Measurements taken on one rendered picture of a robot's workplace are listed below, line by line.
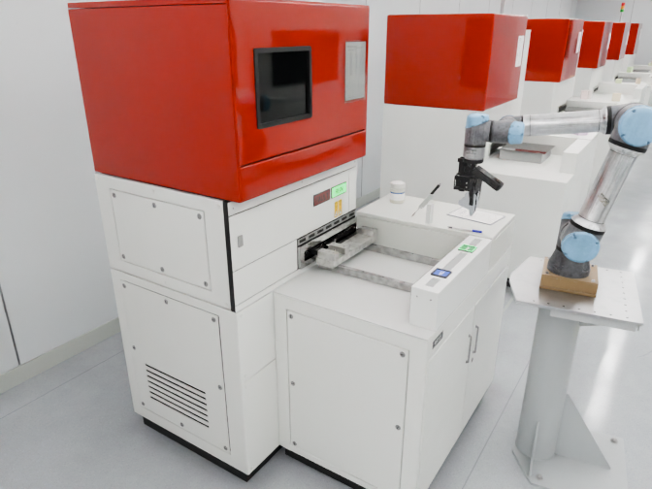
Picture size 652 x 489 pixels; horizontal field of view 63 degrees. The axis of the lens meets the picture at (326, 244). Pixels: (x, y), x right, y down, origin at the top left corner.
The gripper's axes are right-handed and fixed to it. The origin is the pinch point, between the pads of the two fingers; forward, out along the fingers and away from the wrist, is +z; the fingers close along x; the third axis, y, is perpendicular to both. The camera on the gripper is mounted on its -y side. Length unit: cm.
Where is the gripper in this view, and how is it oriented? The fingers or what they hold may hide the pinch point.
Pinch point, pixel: (472, 212)
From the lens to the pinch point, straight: 203.0
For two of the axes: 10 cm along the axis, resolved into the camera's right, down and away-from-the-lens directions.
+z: 0.0, 9.3, 3.8
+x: -5.5, 3.1, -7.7
